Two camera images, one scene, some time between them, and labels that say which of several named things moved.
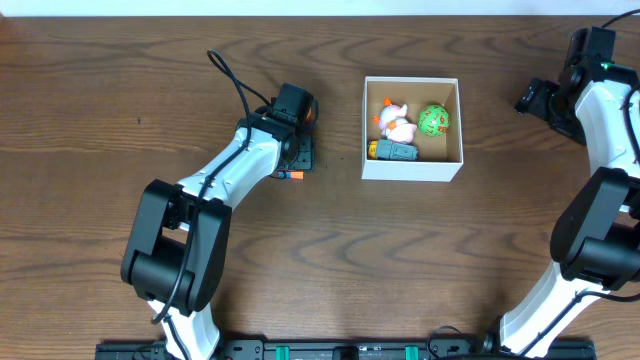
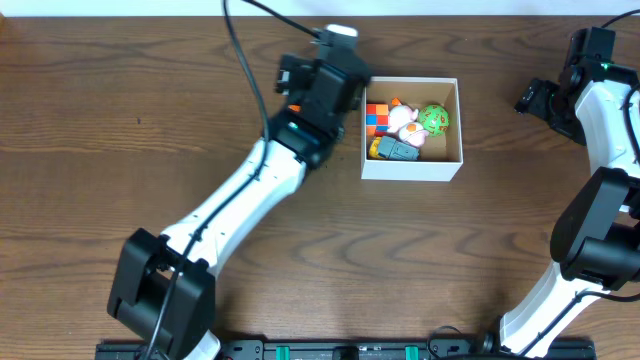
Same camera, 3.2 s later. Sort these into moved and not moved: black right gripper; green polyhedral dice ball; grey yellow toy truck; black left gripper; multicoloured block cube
Moved: multicoloured block cube; black left gripper
Not moved: green polyhedral dice ball; grey yellow toy truck; black right gripper
